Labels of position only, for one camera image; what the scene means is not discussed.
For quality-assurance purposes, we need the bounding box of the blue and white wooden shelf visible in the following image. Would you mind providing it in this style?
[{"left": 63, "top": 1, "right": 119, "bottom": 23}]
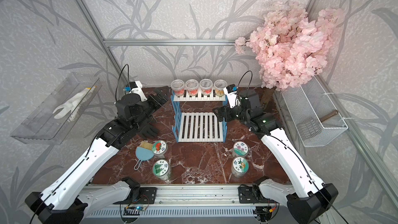
[{"left": 171, "top": 90, "right": 228, "bottom": 143}]

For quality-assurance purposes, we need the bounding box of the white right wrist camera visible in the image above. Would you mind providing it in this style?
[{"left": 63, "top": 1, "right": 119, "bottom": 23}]
[{"left": 223, "top": 84, "right": 238, "bottom": 108}]

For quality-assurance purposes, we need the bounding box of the wooden handled brush in basket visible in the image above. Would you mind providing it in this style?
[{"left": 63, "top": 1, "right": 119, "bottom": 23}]
[{"left": 319, "top": 110, "right": 339, "bottom": 123}]

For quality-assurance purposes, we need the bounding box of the white glove in tray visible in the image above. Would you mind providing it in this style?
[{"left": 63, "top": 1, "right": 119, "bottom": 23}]
[{"left": 52, "top": 86, "right": 96, "bottom": 122}]

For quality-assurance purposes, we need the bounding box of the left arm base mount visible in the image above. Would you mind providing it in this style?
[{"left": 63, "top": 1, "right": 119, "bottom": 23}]
[{"left": 121, "top": 177, "right": 157, "bottom": 205}]

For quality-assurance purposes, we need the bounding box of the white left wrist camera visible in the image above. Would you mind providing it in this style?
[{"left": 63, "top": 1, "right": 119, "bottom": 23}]
[{"left": 123, "top": 81, "right": 147, "bottom": 102}]

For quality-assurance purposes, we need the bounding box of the clear container red seed packet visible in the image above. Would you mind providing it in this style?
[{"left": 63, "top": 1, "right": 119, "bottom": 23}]
[{"left": 171, "top": 79, "right": 185, "bottom": 97}]

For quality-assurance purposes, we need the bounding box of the flower label jar right rear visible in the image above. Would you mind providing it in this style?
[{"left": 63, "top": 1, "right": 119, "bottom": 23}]
[{"left": 233, "top": 141, "right": 249, "bottom": 158}]

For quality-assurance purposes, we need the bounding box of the clear lidded seed container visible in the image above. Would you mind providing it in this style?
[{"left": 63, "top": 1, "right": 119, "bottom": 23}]
[{"left": 185, "top": 79, "right": 199, "bottom": 97}]

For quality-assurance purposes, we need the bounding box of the flower label jar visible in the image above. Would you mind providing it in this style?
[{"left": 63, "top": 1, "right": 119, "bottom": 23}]
[
  {"left": 233, "top": 141, "right": 249, "bottom": 158},
  {"left": 231, "top": 157, "right": 249, "bottom": 178}
]

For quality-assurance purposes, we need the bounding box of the black and yellow work glove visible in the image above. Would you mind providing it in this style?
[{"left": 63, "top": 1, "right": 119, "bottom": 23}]
[{"left": 138, "top": 124, "right": 159, "bottom": 140}]

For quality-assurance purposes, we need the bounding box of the red strawberry label jar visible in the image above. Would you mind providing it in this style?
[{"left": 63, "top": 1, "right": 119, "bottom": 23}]
[{"left": 152, "top": 140, "right": 168, "bottom": 159}]

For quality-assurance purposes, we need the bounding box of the clear acrylic wall tray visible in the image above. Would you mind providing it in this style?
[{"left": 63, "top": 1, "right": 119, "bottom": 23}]
[{"left": 10, "top": 73, "right": 102, "bottom": 145}]

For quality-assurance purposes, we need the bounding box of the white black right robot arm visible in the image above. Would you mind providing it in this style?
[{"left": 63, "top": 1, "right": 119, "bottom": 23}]
[{"left": 213, "top": 85, "right": 339, "bottom": 224}]

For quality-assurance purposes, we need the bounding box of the white wire mesh basket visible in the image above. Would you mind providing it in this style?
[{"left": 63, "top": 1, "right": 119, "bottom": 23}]
[{"left": 282, "top": 77, "right": 348, "bottom": 147}]

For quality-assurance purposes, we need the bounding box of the flower label jar right front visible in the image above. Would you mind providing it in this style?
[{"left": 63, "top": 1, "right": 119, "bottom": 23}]
[{"left": 231, "top": 157, "right": 249, "bottom": 178}]

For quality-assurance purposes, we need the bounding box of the green tree label jar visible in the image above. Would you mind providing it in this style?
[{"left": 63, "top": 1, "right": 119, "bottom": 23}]
[{"left": 152, "top": 159, "right": 172, "bottom": 181}]

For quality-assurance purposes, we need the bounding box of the clear plastic seed container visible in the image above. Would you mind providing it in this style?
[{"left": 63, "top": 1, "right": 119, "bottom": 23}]
[{"left": 200, "top": 79, "right": 213, "bottom": 95}]

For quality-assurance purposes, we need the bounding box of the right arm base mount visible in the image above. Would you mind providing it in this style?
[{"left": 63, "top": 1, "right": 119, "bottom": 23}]
[{"left": 238, "top": 176, "right": 275, "bottom": 204}]

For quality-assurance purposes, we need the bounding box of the aluminium front rail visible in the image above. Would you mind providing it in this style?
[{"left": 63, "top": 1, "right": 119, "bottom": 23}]
[{"left": 80, "top": 183, "right": 327, "bottom": 207}]

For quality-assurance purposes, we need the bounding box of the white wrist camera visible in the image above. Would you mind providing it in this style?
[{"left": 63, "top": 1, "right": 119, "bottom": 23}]
[
  {"left": 123, "top": 81, "right": 147, "bottom": 102},
  {"left": 223, "top": 84, "right": 238, "bottom": 108}
]

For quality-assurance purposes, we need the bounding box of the pink blossom artificial tree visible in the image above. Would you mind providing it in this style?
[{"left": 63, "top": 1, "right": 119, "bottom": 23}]
[{"left": 235, "top": 1, "right": 343, "bottom": 108}]

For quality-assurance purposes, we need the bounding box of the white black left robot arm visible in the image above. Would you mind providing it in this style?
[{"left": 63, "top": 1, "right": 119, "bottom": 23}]
[{"left": 25, "top": 86, "right": 170, "bottom": 224}]

